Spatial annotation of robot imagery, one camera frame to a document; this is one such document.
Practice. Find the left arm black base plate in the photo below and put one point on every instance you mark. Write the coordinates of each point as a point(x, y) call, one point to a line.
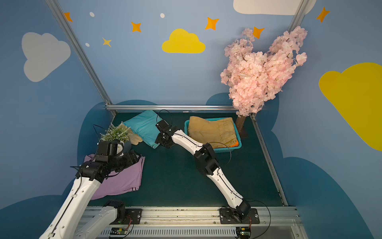
point(128, 216)

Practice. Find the beige folded cloth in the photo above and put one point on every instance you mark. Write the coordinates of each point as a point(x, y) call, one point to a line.
point(134, 138)

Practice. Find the teal pants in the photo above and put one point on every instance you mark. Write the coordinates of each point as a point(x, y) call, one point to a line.
point(144, 125)

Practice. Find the left green circuit board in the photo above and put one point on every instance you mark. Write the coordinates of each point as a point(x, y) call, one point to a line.
point(118, 232)

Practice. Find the pink cherry blossom tree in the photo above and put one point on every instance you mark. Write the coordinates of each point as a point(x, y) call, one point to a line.
point(256, 77)

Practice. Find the orange pants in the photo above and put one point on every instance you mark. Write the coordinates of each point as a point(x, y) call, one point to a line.
point(231, 143)

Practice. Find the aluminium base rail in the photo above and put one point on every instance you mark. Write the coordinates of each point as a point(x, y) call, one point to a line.
point(202, 222)

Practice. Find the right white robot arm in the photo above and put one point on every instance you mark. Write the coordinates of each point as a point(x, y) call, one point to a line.
point(207, 164)

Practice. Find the green circuit board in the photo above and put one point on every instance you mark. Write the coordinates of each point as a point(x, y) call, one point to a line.
point(118, 232)
point(243, 233)

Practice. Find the teal plastic basket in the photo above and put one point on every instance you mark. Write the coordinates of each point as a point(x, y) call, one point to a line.
point(215, 149)

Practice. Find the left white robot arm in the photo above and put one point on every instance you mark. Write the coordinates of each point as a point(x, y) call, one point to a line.
point(110, 157)

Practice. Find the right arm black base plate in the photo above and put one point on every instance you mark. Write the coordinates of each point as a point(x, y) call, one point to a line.
point(229, 216)

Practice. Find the purple folded shirt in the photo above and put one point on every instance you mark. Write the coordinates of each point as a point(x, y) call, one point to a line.
point(127, 180)

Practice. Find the right green circuit board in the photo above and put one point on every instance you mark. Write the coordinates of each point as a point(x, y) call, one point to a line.
point(243, 233)

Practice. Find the small potted green plant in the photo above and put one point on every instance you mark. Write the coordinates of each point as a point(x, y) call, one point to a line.
point(121, 133)

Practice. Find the khaki pants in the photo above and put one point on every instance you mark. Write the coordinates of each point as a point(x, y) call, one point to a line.
point(213, 131)

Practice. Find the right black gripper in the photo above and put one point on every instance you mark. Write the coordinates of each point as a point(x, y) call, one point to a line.
point(162, 127)

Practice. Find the aluminium back frame bar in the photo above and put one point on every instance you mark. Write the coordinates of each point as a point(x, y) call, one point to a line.
point(170, 107)

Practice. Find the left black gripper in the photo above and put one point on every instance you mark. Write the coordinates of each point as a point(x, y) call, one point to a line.
point(131, 157)

